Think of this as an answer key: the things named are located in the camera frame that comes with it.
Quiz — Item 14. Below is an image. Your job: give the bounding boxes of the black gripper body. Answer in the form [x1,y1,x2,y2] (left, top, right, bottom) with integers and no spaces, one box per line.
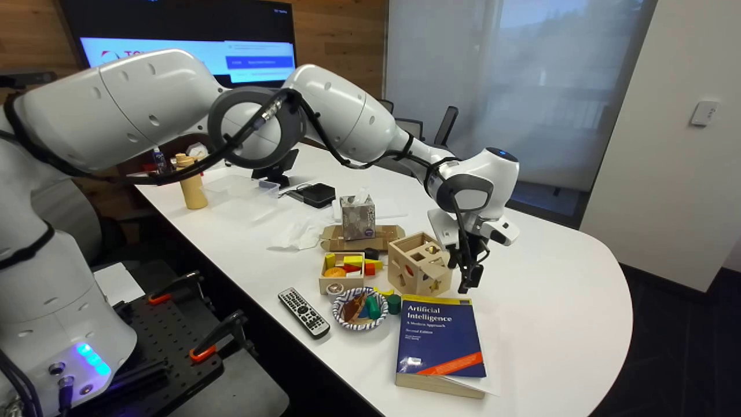
[429,209,511,266]

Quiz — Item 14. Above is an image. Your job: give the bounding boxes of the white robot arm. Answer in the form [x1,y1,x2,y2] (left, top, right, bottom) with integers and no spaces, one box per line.
[0,50,518,417]

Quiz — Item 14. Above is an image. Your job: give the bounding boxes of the wooden shape sorter box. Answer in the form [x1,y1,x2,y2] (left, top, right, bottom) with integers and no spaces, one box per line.
[387,231,451,297]

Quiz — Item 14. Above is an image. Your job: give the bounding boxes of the small wooden box with blocks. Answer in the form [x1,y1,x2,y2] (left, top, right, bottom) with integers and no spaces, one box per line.
[319,253,384,297]

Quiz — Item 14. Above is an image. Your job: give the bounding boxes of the blue artificial intelligence book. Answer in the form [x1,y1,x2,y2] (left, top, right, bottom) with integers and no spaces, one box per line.
[393,297,486,399]

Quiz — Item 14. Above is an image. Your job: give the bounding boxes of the wooden tray with grey bag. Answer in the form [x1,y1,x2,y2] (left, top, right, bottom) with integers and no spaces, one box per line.
[319,194,406,253]

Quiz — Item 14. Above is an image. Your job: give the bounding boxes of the patterned bowl with toys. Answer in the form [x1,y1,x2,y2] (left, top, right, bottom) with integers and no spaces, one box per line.
[332,287,389,333]

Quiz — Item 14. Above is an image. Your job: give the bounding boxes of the black office chair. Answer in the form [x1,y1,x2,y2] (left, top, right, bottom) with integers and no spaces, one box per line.
[379,99,458,149]

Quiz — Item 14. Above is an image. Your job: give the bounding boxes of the black flat device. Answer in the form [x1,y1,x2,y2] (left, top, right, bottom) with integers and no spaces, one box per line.
[293,183,337,209]

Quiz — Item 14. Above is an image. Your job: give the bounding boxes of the black and silver remote control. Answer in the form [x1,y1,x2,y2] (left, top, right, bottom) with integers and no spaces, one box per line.
[277,287,332,339]

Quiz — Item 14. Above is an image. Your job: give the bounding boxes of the orange black clamp right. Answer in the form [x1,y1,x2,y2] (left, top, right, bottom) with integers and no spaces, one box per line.
[188,310,249,363]

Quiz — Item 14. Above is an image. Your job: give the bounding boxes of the orange black clamp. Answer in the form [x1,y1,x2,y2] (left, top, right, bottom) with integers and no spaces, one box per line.
[146,271,201,306]
[188,310,249,363]

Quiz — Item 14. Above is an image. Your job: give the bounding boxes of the orange black clamp left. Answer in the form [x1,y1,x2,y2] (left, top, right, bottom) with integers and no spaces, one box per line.
[146,271,201,306]

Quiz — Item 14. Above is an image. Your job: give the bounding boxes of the yellow wooden figure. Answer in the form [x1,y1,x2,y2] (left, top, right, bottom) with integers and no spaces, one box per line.
[173,154,209,212]

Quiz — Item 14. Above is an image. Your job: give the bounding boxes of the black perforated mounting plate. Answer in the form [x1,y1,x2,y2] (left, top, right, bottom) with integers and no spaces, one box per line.
[73,299,242,417]

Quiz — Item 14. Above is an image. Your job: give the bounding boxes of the monitor screen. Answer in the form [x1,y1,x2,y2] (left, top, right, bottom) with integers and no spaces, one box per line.
[58,0,299,85]

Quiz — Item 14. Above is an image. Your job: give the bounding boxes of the white wall switch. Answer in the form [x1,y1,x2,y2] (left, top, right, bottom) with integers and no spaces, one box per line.
[689,99,716,128]

